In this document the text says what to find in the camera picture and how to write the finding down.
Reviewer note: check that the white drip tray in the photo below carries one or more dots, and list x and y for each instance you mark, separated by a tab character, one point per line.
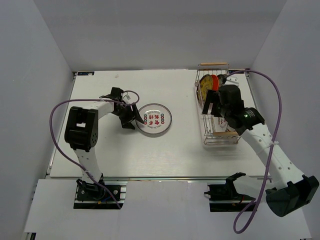
220	146

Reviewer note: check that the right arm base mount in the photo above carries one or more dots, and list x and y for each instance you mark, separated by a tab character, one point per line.
233	195

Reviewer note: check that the white plate red characters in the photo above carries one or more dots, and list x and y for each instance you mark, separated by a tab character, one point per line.
156	120

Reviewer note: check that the blue floral plate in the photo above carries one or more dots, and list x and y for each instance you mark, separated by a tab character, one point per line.
222	78

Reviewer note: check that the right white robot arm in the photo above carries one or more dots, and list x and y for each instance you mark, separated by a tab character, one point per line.
292	188

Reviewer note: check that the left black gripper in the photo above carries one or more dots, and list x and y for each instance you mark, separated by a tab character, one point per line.
126	122

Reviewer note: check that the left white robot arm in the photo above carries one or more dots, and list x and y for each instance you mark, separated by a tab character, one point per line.
82	129

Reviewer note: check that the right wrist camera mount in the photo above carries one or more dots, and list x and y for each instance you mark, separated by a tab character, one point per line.
232	80

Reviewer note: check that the white green-rimmed plate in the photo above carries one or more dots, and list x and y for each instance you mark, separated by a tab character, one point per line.
215	121
224	126

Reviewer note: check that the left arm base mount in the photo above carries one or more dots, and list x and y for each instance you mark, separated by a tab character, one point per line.
89	196

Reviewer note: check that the metal wire dish rack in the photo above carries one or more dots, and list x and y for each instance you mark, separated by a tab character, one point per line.
205	120

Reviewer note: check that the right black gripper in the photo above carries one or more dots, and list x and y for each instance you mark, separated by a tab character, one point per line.
212	97

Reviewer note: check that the orange plastic plate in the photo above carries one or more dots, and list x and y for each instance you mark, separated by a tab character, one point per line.
215	82

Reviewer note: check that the yellow patterned plate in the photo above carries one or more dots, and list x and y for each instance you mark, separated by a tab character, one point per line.
205	84

